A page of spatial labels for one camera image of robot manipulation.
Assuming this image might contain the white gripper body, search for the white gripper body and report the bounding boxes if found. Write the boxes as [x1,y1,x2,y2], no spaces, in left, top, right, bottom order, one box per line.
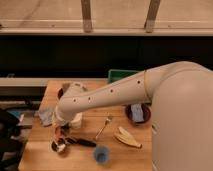
[53,108,74,126]

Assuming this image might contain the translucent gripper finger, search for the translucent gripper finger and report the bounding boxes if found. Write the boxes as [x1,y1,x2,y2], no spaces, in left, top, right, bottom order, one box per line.
[64,126,71,137]
[52,121,59,128]

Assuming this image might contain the red chili pepper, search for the red chili pepper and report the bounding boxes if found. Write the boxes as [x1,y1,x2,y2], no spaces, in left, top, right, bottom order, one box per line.
[55,126,61,143]

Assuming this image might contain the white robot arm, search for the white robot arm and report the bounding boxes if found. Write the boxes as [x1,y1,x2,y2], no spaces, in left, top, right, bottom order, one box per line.
[53,61,213,171]

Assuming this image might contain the white plastic cup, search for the white plastic cup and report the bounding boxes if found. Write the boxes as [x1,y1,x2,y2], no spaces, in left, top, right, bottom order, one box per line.
[70,113,83,129]

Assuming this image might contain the metal cup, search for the metal cup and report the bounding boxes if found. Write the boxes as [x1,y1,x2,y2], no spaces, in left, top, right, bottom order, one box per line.
[51,138,67,154]

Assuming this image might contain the blue plastic cup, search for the blue plastic cup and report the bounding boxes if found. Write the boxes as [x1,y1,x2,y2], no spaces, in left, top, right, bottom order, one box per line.
[93,146,110,164]

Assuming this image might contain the grey blue cloth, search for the grey blue cloth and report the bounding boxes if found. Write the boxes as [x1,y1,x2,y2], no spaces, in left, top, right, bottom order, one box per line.
[37,108,54,127]

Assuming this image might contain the red-brown bowl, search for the red-brown bowl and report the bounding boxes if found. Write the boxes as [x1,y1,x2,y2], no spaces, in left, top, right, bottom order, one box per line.
[57,88,64,99]

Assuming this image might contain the black chair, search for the black chair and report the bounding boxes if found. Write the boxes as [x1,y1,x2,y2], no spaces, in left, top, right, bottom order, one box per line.
[0,108,23,171]

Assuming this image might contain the green plastic tray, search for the green plastic tray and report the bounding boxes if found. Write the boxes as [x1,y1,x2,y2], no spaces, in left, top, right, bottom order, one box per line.
[108,69,137,83]

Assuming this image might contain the blue sponge in bowl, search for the blue sponge in bowl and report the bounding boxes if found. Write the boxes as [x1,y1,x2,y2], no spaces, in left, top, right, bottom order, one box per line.
[131,104,144,122]

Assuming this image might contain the dark brown bowl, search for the dark brown bowl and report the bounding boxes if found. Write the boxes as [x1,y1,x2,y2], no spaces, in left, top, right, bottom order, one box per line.
[125,103,151,124]

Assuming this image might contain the black handled utensil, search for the black handled utensil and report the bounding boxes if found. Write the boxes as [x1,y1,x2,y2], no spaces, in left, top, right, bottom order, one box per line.
[65,137,96,147]

